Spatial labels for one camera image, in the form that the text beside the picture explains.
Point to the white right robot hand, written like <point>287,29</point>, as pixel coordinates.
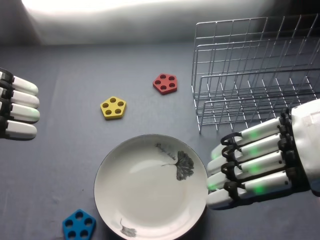
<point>307,145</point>

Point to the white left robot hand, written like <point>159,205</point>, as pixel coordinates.
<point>22,100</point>

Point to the white plate with leaf print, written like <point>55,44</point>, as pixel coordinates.
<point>150,195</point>

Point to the grey table cloth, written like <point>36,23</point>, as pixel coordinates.
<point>50,175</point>

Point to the yellow pentagon block with holes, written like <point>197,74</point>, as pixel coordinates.
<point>113,107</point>

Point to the blue pentagon block with holes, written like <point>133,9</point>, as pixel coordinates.
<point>78,226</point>

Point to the red pentagon block with holes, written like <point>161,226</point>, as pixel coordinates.
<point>166,81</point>

